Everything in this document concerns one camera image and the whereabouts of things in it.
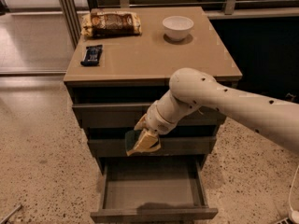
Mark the small dark floor bracket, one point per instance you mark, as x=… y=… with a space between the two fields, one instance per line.
x=290 y=97

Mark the metal rod on floor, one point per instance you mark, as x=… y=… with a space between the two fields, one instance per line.
x=10 y=214

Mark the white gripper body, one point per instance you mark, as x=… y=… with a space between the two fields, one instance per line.
x=156 y=122

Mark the grey middle drawer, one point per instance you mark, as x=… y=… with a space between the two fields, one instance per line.
x=169 y=146

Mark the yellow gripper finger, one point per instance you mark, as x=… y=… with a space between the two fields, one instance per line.
x=146 y=142
x=141 y=124

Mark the grey drawer cabinet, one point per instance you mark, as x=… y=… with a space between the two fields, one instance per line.
x=137 y=68

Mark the grey open bottom drawer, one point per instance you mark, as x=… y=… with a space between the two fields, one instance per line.
x=152 y=189

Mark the brown snack bag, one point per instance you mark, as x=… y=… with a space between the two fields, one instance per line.
x=100 y=23

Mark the grey top drawer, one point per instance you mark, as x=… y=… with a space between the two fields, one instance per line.
x=121 y=115

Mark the dark blue candy bar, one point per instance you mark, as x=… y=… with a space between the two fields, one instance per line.
x=92 y=55

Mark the white ceramic bowl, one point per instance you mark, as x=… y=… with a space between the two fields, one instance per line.
x=177 y=27

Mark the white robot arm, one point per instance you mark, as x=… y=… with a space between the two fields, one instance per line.
x=189 y=89

